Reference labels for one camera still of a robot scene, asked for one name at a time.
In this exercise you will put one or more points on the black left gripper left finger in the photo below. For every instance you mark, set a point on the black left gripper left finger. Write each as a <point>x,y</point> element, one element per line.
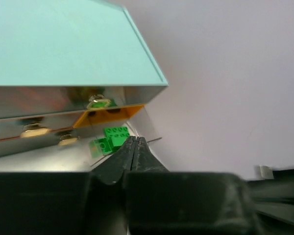
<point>67,203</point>

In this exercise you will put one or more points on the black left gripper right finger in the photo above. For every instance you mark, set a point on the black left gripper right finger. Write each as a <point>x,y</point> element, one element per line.
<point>159,202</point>

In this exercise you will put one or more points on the small green lego brick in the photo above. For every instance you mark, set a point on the small green lego brick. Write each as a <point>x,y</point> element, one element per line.
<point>116,136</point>

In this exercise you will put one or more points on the clear left middle drawer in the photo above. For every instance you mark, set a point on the clear left middle drawer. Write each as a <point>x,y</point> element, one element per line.
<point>21,134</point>

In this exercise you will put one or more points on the teal drawer organizer box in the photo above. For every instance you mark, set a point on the teal drawer organizer box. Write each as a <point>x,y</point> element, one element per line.
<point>61,56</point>

